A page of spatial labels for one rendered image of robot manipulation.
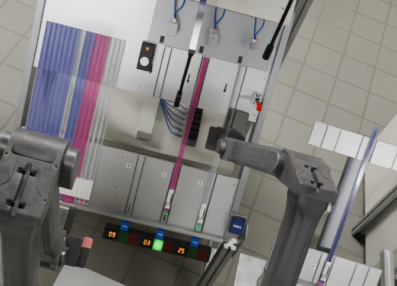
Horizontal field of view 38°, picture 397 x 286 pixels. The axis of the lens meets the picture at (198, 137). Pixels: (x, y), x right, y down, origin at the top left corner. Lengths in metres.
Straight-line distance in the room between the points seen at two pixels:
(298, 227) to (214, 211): 0.77
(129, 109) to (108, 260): 0.71
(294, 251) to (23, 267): 0.45
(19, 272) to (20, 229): 0.12
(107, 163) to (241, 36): 0.54
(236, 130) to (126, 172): 0.42
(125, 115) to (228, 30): 0.64
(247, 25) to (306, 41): 1.86
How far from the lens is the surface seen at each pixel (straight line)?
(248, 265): 2.56
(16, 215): 0.78
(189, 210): 1.75
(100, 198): 1.75
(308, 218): 1.00
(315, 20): 3.58
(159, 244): 1.80
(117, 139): 2.01
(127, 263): 2.47
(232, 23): 1.58
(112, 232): 1.80
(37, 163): 0.79
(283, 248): 1.02
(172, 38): 1.58
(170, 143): 2.02
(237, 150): 1.34
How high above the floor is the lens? 2.31
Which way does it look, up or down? 55 degrees down
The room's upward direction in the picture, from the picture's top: 20 degrees clockwise
